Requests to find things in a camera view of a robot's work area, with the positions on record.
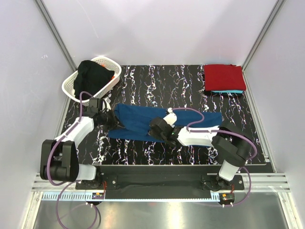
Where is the aluminium frame rail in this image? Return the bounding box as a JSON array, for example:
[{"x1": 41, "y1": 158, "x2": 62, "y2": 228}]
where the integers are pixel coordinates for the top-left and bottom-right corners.
[{"x1": 32, "y1": 173, "x2": 290, "y2": 191}]

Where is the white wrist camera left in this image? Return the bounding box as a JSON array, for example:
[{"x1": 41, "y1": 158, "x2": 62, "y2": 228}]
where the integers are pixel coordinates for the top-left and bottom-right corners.
[{"x1": 102, "y1": 99, "x2": 112, "y2": 112}]

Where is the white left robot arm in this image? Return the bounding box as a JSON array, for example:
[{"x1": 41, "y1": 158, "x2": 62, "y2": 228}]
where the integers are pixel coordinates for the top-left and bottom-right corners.
[{"x1": 40, "y1": 98, "x2": 122, "y2": 189}]

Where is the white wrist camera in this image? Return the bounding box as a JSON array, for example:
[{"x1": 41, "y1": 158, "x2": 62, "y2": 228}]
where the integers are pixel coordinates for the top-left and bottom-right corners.
[
  {"x1": 163, "y1": 108, "x2": 177, "y2": 126},
  {"x1": 102, "y1": 99, "x2": 112, "y2": 112}
]

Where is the black t shirt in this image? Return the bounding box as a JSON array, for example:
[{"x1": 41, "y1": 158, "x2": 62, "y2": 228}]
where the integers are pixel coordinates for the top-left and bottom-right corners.
[{"x1": 73, "y1": 60, "x2": 110, "y2": 100}]

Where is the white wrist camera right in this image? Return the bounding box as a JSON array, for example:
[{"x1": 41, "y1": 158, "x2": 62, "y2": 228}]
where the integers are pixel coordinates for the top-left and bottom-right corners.
[{"x1": 163, "y1": 108, "x2": 177, "y2": 126}]

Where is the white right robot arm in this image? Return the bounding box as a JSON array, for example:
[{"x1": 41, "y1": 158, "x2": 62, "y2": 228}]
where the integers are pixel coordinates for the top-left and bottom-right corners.
[{"x1": 149, "y1": 117, "x2": 257, "y2": 189}]

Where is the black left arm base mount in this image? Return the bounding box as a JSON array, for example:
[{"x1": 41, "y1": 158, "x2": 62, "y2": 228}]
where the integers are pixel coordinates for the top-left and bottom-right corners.
[{"x1": 75, "y1": 173, "x2": 118, "y2": 190}]

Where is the red folded t shirt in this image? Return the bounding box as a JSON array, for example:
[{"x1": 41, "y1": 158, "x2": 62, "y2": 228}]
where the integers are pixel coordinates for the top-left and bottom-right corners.
[{"x1": 203, "y1": 64, "x2": 246, "y2": 91}]

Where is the blue printed t shirt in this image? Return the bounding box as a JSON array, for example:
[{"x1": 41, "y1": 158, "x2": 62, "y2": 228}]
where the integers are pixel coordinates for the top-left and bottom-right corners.
[{"x1": 108, "y1": 104, "x2": 222, "y2": 143}]

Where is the teal folded t shirt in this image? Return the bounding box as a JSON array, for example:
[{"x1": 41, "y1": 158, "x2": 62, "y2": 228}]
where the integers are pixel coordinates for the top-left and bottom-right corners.
[{"x1": 212, "y1": 90, "x2": 244, "y2": 94}]

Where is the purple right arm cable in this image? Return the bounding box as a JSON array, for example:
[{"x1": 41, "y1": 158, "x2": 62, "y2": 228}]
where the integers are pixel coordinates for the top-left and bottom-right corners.
[{"x1": 171, "y1": 107, "x2": 258, "y2": 207}]

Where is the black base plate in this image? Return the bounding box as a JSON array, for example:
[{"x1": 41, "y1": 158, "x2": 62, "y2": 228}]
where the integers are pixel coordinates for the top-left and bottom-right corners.
[{"x1": 75, "y1": 164, "x2": 241, "y2": 200}]

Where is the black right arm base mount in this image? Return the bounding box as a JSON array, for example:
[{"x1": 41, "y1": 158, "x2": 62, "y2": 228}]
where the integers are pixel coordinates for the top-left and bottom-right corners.
[{"x1": 200, "y1": 173, "x2": 245, "y2": 192}]

